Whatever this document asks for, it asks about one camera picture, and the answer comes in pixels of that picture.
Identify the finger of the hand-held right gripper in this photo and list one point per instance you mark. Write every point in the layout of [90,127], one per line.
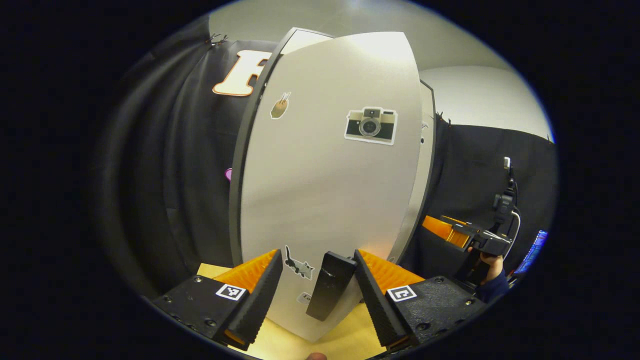
[440,229]
[456,221]

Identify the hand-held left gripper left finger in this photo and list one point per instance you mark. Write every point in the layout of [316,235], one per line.
[259,300]

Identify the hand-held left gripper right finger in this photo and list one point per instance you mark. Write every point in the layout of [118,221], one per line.
[378,300]

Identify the white shoe cabinet door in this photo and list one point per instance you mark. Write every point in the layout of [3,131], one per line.
[325,190]
[422,165]

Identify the white and grey shoe cabinet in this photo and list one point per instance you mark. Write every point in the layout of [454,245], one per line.
[236,210]

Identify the blue-lit screen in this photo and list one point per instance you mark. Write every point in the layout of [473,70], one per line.
[532,250]

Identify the black binder clip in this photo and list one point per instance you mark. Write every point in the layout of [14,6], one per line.
[216,39]
[441,118]

